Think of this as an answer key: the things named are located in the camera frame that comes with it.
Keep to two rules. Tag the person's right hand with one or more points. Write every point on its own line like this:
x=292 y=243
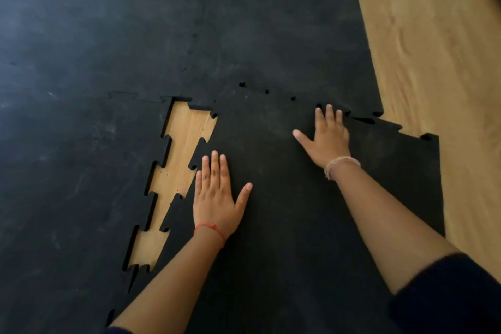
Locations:
x=330 y=142

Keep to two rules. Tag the person's left hand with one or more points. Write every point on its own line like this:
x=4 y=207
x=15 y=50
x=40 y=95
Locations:
x=213 y=206

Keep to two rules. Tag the person's left middle finger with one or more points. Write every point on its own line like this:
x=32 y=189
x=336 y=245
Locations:
x=215 y=169

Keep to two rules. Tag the person's right thumb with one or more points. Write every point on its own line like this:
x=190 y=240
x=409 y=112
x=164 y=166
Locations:
x=303 y=139

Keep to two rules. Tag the person's left thumb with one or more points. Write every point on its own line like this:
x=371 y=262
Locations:
x=244 y=196

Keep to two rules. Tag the person's right middle finger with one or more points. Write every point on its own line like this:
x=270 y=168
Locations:
x=330 y=114

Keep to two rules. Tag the person's left little finger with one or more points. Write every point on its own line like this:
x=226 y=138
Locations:
x=198 y=183

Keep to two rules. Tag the black interlocking mat tile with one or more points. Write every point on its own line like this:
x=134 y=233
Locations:
x=297 y=228

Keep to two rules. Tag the person's right forearm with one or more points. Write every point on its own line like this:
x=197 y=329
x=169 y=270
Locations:
x=387 y=220

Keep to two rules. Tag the person's left forearm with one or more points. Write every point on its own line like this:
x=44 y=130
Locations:
x=172 y=286

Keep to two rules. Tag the beige wrist band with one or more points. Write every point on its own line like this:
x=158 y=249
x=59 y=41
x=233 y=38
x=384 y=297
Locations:
x=338 y=161

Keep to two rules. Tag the black interlocking floor mat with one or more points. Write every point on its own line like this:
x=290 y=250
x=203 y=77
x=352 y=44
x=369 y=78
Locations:
x=281 y=24
x=70 y=208
x=98 y=24

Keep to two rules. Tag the dark navy left sleeve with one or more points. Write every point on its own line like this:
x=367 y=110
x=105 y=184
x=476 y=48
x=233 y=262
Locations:
x=117 y=331

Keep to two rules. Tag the dark navy sleeve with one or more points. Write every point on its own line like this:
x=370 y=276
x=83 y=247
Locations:
x=117 y=331
x=450 y=298

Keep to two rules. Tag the dark navy right sleeve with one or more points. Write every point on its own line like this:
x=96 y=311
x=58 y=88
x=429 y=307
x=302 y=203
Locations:
x=450 y=298

